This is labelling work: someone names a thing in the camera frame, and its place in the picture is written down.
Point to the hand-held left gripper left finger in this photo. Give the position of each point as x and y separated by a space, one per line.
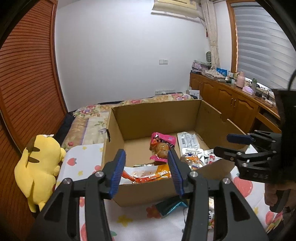
118 171

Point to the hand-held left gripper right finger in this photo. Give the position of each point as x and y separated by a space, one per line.
174 173

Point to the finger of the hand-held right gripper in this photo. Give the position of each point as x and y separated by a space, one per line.
238 138
227 154

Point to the orange and white snack packet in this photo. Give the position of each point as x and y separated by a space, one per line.
141 175

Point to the pink packet with brown snack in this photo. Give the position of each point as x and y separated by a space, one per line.
161 148

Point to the red and white snack packet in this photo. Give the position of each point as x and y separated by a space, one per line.
198 158

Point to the teal snack packet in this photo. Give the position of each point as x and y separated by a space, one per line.
171 206

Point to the silver barcode snack packet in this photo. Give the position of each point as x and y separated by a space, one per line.
188 140

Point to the large silver red-striped packet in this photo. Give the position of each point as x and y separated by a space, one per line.
211 216

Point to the brown cardboard box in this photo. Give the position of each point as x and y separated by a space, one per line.
148 120

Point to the person's right hand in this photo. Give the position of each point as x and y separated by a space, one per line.
270 194

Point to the wooden cabinet desk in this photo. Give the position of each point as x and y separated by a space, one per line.
226 102

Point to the white power strip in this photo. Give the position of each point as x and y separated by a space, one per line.
266 99

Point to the strawberry print bed sheet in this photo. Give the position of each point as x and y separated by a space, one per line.
138 222

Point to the floral quilt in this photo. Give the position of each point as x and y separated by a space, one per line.
87 125

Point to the green bottle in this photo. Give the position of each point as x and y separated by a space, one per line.
254 83

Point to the pink kettle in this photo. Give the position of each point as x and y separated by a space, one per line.
240 81

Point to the white paper bag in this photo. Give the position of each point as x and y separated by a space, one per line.
194 93

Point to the floral cloth bag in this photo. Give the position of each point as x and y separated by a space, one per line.
214 74

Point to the blue box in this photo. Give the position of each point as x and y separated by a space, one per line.
222 71

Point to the yellow plush toy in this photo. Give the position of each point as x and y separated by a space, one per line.
39 166

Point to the purple cloth bundle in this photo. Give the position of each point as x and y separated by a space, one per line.
200 65

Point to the small green fan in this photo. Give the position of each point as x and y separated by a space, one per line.
208 57

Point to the striped window blind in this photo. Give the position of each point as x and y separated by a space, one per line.
261 46

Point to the beige floral curtain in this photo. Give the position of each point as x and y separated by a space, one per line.
211 34

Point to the wooden slatted wardrobe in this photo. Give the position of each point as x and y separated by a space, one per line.
27 81

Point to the white air conditioner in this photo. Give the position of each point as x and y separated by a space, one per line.
175 8

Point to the white wall socket strip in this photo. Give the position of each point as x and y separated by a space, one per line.
165 91

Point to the white wall switch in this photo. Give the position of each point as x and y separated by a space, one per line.
163 61

